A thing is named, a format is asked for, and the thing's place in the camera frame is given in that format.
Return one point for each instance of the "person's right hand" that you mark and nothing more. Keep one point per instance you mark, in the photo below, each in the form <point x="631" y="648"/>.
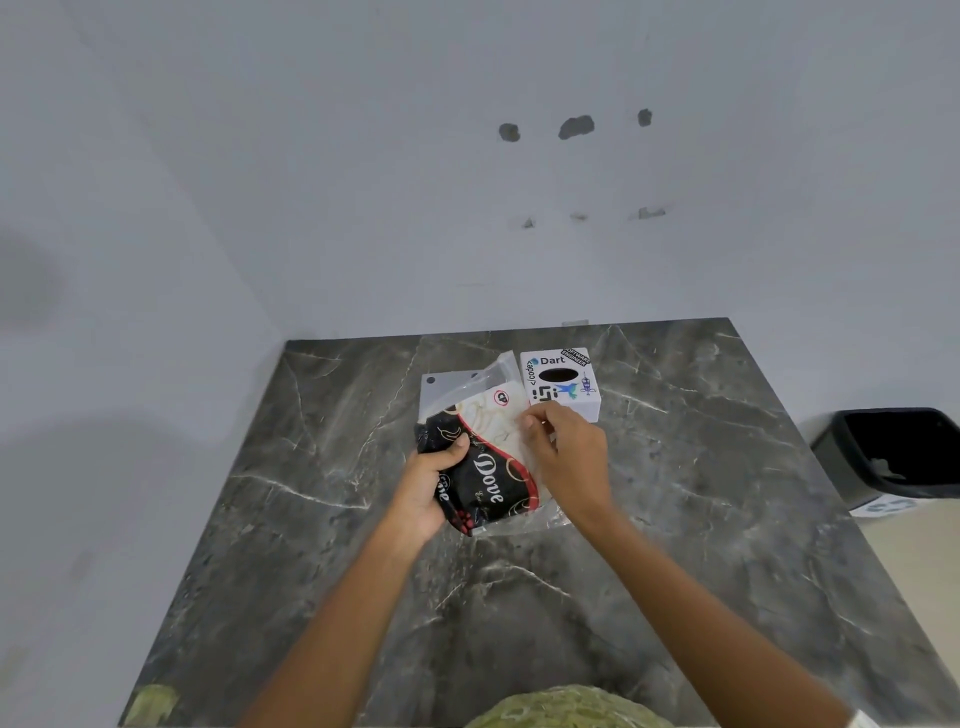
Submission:
<point x="574" y="465"/>

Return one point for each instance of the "person's left hand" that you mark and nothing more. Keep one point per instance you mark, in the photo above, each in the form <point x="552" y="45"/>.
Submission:
<point x="416" y="495"/>

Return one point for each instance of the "person's right thumb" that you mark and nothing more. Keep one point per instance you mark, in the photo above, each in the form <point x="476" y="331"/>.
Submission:
<point x="534" y="439"/>

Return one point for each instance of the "person's left thumb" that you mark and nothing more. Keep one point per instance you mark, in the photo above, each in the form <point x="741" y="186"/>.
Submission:
<point x="454" y="451"/>

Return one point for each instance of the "black red white printed packet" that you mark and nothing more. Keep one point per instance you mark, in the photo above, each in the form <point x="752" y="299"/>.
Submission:
<point x="487" y="480"/>

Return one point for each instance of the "clear plastic bag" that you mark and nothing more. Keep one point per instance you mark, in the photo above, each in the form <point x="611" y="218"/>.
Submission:
<point x="450" y="386"/>

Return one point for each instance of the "person's left forearm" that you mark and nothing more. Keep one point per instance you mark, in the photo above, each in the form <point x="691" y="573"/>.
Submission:
<point x="337" y="630"/>

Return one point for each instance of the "person's right forearm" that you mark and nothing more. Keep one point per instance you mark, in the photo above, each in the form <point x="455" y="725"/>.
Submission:
<point x="705" y="622"/>

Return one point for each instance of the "white box with stickers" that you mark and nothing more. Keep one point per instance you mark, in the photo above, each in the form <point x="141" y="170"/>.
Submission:
<point x="559" y="375"/>

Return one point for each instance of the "green patterned clothing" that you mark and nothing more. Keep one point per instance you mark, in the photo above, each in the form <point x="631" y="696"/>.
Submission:
<point x="570" y="709"/>

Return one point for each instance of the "white printed sheet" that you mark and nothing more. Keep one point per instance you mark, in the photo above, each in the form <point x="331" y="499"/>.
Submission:
<point x="885" y="506"/>

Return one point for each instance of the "black trash bin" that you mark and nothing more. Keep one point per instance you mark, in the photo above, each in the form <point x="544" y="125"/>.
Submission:
<point x="892" y="450"/>

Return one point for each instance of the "white sleeve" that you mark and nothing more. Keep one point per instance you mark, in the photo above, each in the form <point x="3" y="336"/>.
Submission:
<point x="864" y="720"/>

